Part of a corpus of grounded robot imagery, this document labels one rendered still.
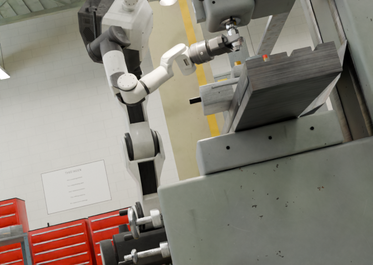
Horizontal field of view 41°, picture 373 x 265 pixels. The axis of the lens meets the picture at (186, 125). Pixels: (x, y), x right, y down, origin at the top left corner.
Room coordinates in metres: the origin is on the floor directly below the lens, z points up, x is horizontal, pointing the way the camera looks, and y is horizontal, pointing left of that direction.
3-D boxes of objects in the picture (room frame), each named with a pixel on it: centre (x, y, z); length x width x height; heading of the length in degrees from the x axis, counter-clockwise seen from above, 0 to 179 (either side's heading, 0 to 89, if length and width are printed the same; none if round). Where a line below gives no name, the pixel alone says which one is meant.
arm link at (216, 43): (1.93, -0.18, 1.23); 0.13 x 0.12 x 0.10; 157
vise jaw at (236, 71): (1.66, -0.22, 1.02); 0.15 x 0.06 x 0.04; 0
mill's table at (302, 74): (1.82, -0.26, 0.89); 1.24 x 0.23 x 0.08; 2
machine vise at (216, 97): (1.66, -0.24, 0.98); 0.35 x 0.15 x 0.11; 90
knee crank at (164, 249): (2.01, 0.27, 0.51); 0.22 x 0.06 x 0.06; 92
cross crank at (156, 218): (1.87, 0.24, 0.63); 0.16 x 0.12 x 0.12; 92
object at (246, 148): (1.89, -0.26, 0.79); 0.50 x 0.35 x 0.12; 92
